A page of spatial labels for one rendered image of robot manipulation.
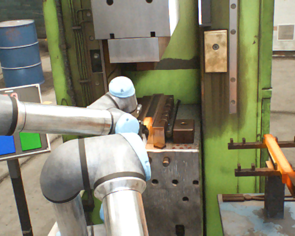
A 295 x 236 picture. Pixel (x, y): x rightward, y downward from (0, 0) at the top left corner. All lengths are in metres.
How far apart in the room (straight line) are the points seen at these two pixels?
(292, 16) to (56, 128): 5.98
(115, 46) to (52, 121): 0.67
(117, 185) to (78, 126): 0.27
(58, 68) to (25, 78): 4.33
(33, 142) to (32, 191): 1.75
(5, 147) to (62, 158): 0.83
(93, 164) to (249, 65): 1.05
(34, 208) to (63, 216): 2.15
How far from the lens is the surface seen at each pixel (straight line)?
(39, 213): 3.16
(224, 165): 1.96
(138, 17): 1.63
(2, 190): 3.58
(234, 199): 1.76
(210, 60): 1.76
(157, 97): 2.12
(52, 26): 1.88
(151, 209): 1.87
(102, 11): 1.66
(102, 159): 0.91
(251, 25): 1.77
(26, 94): 1.77
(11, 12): 9.42
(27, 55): 6.18
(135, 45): 1.65
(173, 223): 1.89
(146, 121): 1.76
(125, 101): 1.31
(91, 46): 1.85
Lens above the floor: 1.66
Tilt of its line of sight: 21 degrees down
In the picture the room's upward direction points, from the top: 4 degrees counter-clockwise
